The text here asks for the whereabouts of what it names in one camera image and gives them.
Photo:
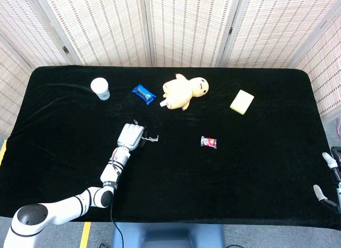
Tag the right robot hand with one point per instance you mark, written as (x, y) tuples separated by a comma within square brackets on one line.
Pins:
[(336, 176)]

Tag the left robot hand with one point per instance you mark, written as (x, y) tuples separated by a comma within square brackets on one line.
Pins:
[(131, 136)]

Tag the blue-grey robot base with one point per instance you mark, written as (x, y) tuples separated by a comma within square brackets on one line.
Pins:
[(167, 236)]

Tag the black box device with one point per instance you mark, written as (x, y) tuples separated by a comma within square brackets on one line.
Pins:
[(337, 152)]

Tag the blue snack packet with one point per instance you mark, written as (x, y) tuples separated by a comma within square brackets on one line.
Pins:
[(143, 94)]

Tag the white paper cup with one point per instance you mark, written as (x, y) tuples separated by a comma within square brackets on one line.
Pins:
[(100, 89)]

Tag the yellow plush toy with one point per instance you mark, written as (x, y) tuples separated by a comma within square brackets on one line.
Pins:
[(181, 93)]

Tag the red candy packet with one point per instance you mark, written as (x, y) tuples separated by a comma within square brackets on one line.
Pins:
[(208, 142)]

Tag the black table cloth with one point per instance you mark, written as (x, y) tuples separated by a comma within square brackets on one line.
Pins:
[(199, 184)]

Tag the yellow floor tape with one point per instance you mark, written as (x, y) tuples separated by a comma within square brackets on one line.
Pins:
[(85, 236), (2, 152)]

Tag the woven folding screen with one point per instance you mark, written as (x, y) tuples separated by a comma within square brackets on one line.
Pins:
[(106, 24)]

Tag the yellow sponge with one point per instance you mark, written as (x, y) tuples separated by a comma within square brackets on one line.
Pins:
[(242, 102)]

